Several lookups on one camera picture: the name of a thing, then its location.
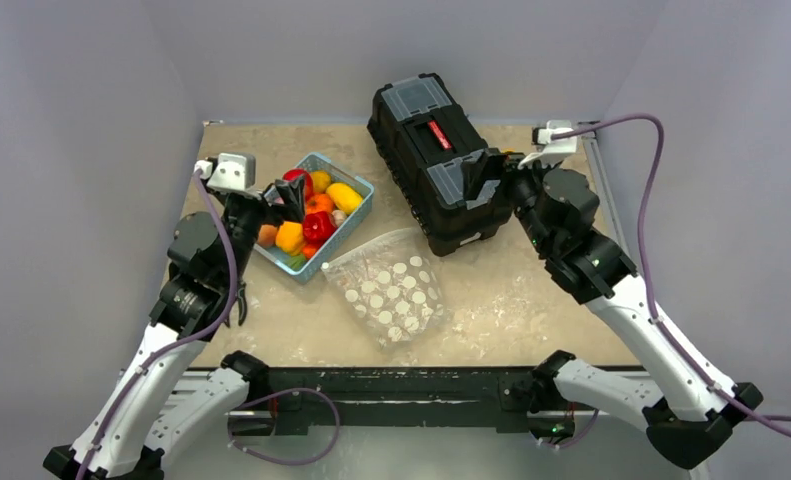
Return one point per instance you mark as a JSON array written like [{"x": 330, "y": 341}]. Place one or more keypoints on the small orange pumpkin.
[{"x": 319, "y": 202}]

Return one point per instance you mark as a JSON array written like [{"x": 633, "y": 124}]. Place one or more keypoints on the garlic bulb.
[{"x": 339, "y": 217}]

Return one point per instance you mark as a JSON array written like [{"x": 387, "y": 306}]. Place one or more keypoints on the red apple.
[{"x": 308, "y": 183}]

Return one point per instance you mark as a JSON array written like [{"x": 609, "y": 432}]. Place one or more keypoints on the light blue plastic basket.
[{"x": 297, "y": 266}]

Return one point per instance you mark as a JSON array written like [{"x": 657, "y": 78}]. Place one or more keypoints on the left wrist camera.
[{"x": 232, "y": 173}]

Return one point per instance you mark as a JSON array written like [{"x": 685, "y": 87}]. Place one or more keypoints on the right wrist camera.
[{"x": 553, "y": 142}]

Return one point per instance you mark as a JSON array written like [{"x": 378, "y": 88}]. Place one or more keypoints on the black base frame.
[{"x": 503, "y": 399}]

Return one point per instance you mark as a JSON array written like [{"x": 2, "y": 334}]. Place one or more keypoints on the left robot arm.
[{"x": 131, "y": 437}]

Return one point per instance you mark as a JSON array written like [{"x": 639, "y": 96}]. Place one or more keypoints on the yellow lemon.
[{"x": 321, "y": 180}]

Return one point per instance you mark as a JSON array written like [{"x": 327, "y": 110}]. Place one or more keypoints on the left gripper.
[{"x": 278, "y": 213}]

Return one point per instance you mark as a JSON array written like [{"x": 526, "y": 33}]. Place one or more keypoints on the polka dot zip bag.
[{"x": 391, "y": 287}]

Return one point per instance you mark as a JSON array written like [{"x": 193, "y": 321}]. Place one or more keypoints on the black plastic toolbox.
[{"x": 423, "y": 135}]

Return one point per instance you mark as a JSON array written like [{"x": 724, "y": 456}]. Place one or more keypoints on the yellow bell pepper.
[{"x": 290, "y": 238}]

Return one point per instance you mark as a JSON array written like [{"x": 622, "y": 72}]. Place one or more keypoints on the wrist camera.
[
  {"x": 553, "y": 142},
  {"x": 232, "y": 173}
]

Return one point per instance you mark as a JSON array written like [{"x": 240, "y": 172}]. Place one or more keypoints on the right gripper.
[{"x": 501, "y": 174}]

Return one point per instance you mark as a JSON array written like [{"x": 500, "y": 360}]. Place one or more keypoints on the peach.
[{"x": 267, "y": 236}]

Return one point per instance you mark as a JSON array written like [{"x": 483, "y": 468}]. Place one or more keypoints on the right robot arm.
[{"x": 691, "y": 408}]

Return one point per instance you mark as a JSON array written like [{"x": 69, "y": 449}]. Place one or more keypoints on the yellow squash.
[{"x": 344, "y": 197}]

